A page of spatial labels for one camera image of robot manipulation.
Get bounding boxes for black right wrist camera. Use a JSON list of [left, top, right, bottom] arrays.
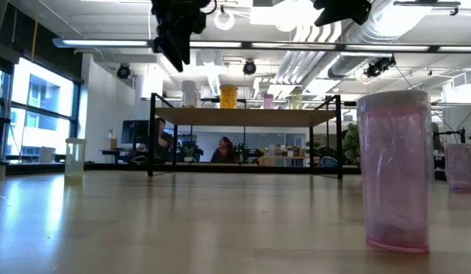
[[313, 0, 373, 27]]

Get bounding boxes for black computer monitor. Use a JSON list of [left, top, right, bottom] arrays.
[[120, 119, 150, 145]]

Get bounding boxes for black machine green lights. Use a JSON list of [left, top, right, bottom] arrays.
[[234, 143, 265, 164]]

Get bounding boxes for black ceiling camera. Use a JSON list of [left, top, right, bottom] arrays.
[[363, 56, 397, 79]]

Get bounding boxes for yellow-green pill vial white cap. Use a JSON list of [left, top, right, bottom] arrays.
[[65, 138, 88, 186], [289, 88, 304, 111]]

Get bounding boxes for long ceiling light rail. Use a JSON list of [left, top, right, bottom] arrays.
[[52, 37, 471, 54]]

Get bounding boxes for white box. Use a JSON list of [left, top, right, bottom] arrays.
[[39, 146, 56, 164]]

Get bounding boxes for wooden shelf black frame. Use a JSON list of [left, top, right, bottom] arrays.
[[147, 92, 344, 180]]

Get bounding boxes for black left camera cable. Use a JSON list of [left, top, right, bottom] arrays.
[[199, 0, 219, 16]]

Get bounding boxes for white ring lamp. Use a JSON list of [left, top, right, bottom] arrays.
[[213, 8, 236, 31]]

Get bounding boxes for black aluminium table frame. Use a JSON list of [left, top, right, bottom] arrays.
[[0, 161, 471, 184]]

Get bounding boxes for person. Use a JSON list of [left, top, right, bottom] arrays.
[[210, 136, 235, 164], [138, 117, 174, 159]]

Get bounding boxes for orange pill bottle white cap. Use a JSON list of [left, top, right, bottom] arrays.
[[219, 84, 240, 110]]

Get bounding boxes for silver ventilation duct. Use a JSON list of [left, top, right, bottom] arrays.
[[301, 0, 434, 81]]

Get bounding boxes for window with dark frame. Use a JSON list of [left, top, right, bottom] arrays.
[[0, 56, 82, 163]]

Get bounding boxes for clear pill bottle white cap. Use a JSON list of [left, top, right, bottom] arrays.
[[180, 80, 202, 109]]

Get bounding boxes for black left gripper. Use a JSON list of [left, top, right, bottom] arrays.
[[151, 0, 212, 73]]

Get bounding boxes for green succulent in grey pot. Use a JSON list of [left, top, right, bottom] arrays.
[[341, 122, 361, 165]]

